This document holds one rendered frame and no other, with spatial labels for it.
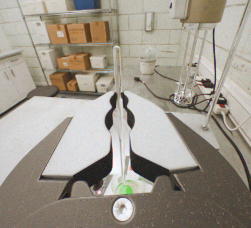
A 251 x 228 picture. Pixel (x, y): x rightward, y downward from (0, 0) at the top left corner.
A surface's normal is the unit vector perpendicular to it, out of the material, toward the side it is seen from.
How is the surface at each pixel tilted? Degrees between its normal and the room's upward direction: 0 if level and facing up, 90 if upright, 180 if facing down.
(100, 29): 91
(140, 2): 90
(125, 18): 90
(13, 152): 0
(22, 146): 0
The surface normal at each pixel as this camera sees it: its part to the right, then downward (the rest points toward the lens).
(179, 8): -0.18, 0.54
